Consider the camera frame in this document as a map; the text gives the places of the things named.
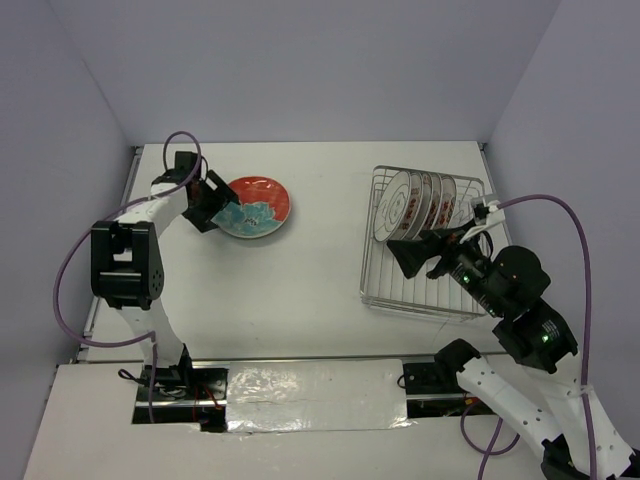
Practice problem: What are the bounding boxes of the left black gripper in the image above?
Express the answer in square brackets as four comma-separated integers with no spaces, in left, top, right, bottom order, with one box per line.
[181,170,238,233]

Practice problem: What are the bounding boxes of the silver foil tape sheet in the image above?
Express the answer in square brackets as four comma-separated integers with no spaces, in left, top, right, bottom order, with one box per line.
[225,359,412,434]

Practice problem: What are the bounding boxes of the black metal base rail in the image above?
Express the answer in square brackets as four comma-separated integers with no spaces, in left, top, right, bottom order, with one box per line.
[118,358,477,434]

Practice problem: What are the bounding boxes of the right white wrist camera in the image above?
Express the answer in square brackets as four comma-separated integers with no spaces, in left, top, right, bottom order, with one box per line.
[461,194,506,243]

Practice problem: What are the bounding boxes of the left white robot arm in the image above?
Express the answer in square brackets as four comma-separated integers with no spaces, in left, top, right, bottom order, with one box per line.
[90,151,239,399]

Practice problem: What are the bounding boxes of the white plate line drawing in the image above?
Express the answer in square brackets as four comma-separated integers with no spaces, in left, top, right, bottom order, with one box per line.
[373,171,411,242]

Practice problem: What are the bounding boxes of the green rim lettered plate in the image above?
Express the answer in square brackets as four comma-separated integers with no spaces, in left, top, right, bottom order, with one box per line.
[401,173,432,240]

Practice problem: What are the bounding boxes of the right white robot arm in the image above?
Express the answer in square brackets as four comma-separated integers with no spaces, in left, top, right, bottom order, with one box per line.
[387,229,639,479]

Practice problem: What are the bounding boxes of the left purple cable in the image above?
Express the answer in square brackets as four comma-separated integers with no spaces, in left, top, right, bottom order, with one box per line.
[53,131,211,426]

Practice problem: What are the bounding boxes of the wire dish rack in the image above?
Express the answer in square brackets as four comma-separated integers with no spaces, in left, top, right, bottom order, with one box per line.
[360,165,486,322]

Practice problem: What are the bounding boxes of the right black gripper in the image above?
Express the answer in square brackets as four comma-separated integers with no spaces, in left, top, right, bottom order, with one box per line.
[384,216,504,314]

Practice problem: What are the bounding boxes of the white plate red characters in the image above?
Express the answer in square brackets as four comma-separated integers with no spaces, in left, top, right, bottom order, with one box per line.
[425,174,457,230]

